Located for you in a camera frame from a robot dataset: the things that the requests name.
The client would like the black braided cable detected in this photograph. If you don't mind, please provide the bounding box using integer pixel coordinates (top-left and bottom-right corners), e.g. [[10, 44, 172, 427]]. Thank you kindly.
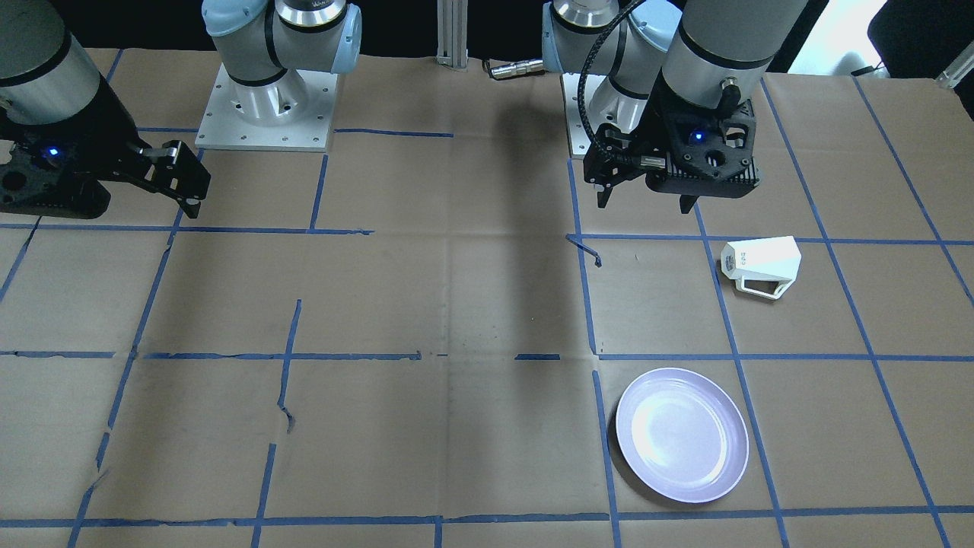
[[578, 0, 648, 164]]

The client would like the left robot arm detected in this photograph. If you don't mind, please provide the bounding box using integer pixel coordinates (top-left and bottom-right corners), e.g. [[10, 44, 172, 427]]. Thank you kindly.
[[542, 1, 806, 214]]

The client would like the lavender plate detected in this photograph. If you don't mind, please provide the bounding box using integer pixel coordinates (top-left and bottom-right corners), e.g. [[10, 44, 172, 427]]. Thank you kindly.
[[616, 367, 750, 504]]

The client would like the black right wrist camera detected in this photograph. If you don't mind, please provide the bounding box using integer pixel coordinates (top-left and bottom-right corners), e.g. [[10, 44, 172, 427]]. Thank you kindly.
[[1, 131, 111, 221]]

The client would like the metal cable connector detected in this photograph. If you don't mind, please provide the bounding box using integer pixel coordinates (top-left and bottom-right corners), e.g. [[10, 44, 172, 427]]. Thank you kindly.
[[482, 59, 546, 81]]

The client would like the aluminium frame post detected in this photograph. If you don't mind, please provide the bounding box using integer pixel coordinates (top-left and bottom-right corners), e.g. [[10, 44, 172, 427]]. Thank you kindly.
[[435, 0, 469, 72]]

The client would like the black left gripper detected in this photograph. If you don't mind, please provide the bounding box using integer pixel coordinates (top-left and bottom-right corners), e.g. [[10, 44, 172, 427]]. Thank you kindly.
[[582, 75, 757, 214]]

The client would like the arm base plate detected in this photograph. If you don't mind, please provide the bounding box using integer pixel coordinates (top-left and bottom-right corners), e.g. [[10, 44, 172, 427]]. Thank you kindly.
[[195, 66, 340, 153], [561, 70, 694, 162]]

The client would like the white faceted mug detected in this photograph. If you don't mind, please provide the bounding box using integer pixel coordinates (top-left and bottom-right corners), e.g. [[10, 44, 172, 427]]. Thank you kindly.
[[719, 235, 801, 301]]

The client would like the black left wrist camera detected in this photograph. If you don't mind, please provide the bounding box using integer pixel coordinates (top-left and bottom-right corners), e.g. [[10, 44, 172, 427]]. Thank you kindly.
[[646, 147, 762, 199]]

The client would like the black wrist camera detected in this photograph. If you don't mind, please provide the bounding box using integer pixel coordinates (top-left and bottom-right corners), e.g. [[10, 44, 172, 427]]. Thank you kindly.
[[646, 147, 762, 199], [1, 131, 111, 221]]

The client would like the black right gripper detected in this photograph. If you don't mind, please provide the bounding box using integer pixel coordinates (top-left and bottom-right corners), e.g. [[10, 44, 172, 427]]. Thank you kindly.
[[1, 80, 212, 219]]

